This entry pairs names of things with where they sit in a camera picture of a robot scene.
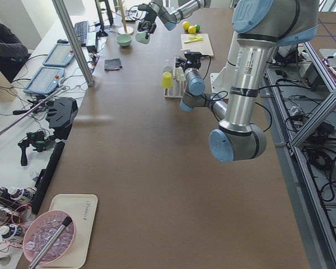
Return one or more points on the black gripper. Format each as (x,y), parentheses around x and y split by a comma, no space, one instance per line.
(185,65)
(152,16)

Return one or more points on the green cup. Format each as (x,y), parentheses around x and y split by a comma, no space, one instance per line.
(143,37)

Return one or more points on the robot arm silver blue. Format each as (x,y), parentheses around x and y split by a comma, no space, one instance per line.
(155,9)
(261,26)

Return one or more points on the white cup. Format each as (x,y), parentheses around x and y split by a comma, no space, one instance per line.
(180,76)

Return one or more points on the grey cup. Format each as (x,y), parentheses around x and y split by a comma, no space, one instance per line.
(167,69)

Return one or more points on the yellow cup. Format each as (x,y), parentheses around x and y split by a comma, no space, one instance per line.
(167,80)

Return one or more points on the wooden cutting board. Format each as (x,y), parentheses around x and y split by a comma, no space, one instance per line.
(203,47)

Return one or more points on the yellow plastic knife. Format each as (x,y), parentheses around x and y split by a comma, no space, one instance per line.
(192,40)

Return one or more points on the wooden mug tree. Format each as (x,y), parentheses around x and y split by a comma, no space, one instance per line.
(125,29)

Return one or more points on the green bowl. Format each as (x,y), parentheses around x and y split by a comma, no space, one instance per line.
(124,40)

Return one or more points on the yellow lemon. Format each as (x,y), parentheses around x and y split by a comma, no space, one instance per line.
(192,29)
(186,25)

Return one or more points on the grey folded cloth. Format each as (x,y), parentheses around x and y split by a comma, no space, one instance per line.
(112,64)

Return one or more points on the black keyboard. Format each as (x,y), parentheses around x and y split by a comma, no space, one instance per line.
(81,29)

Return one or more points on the teach pendant tablet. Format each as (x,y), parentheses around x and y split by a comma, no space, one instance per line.
(45,80)
(61,55)

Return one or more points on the person in dark sweater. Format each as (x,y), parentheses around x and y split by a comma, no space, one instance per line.
(13,54)

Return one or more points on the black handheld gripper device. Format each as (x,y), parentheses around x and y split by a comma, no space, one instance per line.
(36,139)

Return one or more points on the beige tray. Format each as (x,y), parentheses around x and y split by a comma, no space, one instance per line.
(81,208)

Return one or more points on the pink bowl with ice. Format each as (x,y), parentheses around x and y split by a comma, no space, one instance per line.
(41,230)

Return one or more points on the white wire cup holder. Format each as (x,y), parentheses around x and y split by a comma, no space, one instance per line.
(178,88)

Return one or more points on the aluminium frame post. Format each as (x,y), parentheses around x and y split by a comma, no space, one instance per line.
(73,40)

